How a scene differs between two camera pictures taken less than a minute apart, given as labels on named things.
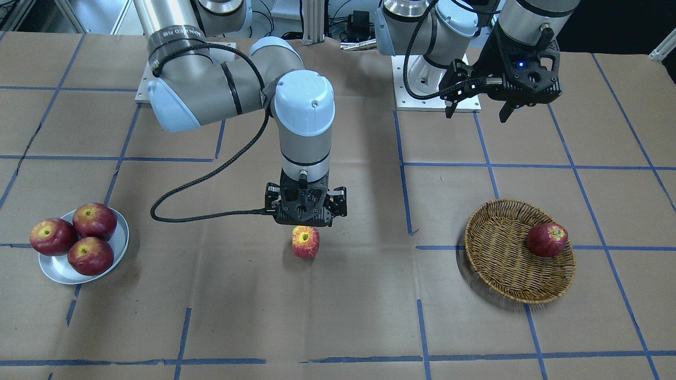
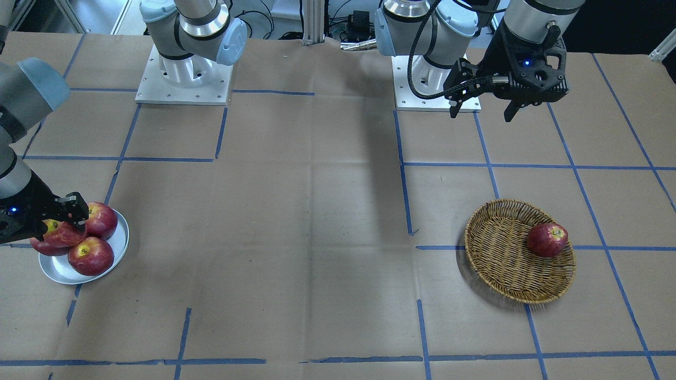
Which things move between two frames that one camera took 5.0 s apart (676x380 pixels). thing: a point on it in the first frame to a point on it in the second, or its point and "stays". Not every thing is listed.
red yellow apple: [306, 241] to [63, 234]
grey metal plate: [58, 267] stays
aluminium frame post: [313, 21] stays
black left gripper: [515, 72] stays
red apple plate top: [94, 220] stays
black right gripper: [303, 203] to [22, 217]
